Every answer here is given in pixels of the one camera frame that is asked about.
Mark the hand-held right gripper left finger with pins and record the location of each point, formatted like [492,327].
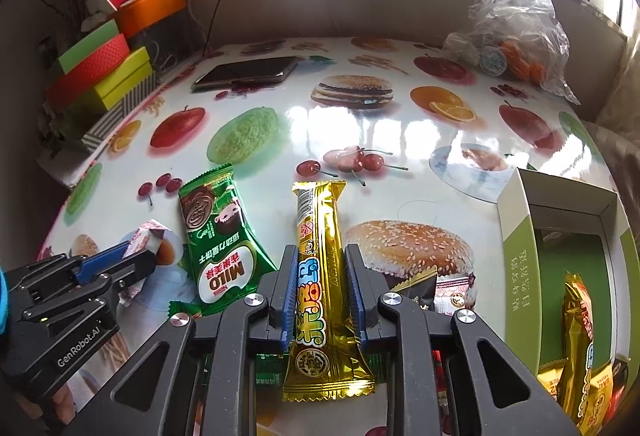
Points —
[287,296]

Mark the red box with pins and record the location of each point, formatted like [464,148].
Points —
[85,75]

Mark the dark brown snack packet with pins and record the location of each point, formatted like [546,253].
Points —
[417,291]

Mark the green chocolate snack packet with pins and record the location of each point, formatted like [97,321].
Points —
[220,241]

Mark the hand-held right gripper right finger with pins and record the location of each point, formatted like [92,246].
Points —
[352,296]

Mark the white snack packet red stripe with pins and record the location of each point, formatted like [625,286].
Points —
[452,296]

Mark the orange gold snack packet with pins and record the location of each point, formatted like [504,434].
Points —
[552,378]

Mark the striped box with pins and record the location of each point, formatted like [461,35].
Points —
[120,115]

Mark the yellow-green box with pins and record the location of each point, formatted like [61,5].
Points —
[125,80]

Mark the cream patterned curtain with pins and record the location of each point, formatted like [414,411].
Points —
[617,130]

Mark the clear plastic bag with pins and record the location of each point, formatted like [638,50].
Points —
[515,15]

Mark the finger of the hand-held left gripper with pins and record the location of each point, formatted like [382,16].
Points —
[102,258]
[130,268]

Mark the light green box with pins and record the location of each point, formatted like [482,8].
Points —
[90,45]

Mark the white and pink snack packet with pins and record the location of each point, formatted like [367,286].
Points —
[147,233]

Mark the orange box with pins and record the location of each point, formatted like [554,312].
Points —
[150,10]

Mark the green cardboard box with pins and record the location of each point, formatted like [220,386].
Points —
[520,276]

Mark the dark smartphone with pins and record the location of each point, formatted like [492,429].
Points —
[245,73]

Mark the long gold snack bar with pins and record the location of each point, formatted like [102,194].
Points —
[320,316]
[580,346]

